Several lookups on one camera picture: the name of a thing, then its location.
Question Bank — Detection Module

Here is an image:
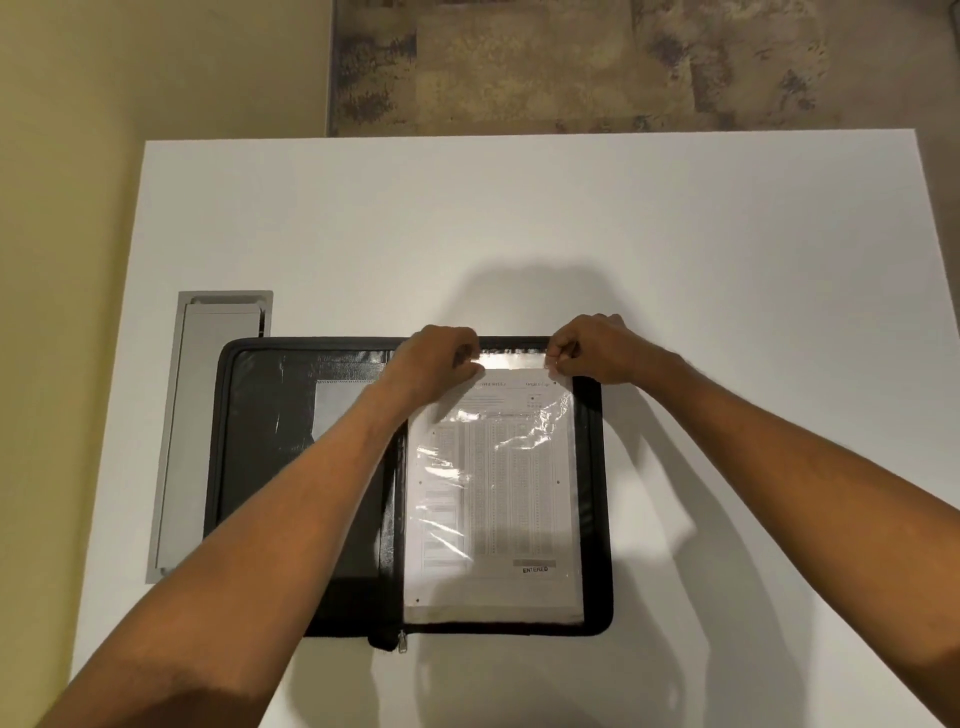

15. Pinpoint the person's left hand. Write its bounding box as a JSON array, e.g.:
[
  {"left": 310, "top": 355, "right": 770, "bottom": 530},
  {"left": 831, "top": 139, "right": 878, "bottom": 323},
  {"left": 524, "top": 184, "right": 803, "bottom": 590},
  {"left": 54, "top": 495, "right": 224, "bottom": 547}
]
[{"left": 385, "top": 324, "right": 486, "bottom": 407}]

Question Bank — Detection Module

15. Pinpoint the person's right hand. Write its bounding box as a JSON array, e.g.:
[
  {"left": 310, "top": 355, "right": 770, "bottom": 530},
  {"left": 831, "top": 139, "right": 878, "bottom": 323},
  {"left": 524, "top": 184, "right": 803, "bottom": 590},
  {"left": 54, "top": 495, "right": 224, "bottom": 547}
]
[{"left": 544, "top": 313, "right": 666, "bottom": 388}]

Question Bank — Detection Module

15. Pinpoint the clear plastic sheet sleeve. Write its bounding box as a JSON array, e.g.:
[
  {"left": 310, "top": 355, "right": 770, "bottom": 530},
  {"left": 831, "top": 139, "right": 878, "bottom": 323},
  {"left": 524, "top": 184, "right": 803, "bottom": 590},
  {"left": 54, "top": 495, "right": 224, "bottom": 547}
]
[{"left": 402, "top": 350, "right": 587, "bottom": 626}]

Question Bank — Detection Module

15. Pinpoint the person's right forearm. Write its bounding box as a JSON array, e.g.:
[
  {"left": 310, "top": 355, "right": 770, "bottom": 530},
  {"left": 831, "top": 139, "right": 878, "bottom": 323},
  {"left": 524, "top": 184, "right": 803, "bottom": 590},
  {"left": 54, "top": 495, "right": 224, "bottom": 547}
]
[{"left": 636, "top": 349, "right": 960, "bottom": 708}]

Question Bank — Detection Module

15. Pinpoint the person's left forearm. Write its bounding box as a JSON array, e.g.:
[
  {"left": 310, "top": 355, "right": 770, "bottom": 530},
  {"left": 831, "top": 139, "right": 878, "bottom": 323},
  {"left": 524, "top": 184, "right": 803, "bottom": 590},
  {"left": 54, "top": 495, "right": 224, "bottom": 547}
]
[{"left": 33, "top": 373, "right": 412, "bottom": 728}]

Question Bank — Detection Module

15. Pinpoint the printed paper sheet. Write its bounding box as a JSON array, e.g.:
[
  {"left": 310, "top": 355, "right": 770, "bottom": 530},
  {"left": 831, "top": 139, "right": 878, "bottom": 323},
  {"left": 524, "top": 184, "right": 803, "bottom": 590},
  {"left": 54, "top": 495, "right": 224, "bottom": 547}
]
[{"left": 405, "top": 373, "right": 585, "bottom": 610}]

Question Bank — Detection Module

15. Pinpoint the black zip folder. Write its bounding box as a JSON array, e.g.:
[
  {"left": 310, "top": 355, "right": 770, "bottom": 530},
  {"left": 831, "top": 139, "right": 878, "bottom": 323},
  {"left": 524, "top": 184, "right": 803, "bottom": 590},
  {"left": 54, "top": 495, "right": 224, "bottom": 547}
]
[{"left": 203, "top": 336, "right": 615, "bottom": 656}]

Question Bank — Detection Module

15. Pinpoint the patterned brown rug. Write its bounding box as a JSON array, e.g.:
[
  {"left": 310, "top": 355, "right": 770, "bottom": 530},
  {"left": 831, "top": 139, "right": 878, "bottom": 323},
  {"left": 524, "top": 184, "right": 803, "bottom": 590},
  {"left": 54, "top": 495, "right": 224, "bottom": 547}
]
[{"left": 327, "top": 0, "right": 847, "bottom": 138}]

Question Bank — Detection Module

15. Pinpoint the grey cable tray cover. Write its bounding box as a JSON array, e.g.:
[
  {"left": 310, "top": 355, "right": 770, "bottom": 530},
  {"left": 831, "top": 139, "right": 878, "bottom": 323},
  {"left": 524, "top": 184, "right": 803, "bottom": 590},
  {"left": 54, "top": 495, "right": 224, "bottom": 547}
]
[{"left": 146, "top": 290, "right": 274, "bottom": 585}]

